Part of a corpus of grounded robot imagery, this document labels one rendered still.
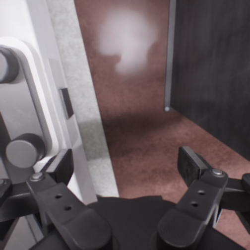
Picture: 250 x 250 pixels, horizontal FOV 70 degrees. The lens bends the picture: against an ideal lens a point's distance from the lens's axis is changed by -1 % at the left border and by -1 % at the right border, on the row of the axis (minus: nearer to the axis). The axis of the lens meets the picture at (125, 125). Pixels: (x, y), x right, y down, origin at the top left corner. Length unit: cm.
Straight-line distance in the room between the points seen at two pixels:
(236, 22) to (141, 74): 58
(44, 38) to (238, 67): 43
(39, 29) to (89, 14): 85
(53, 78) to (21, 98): 5
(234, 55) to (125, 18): 65
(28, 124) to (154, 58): 91
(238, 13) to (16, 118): 51
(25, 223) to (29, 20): 19
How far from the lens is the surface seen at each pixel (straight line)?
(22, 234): 23
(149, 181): 124
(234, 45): 54
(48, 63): 21
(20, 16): 21
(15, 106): 18
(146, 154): 114
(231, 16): 58
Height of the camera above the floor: 102
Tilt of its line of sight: 73 degrees down
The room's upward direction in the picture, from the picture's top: 174 degrees clockwise
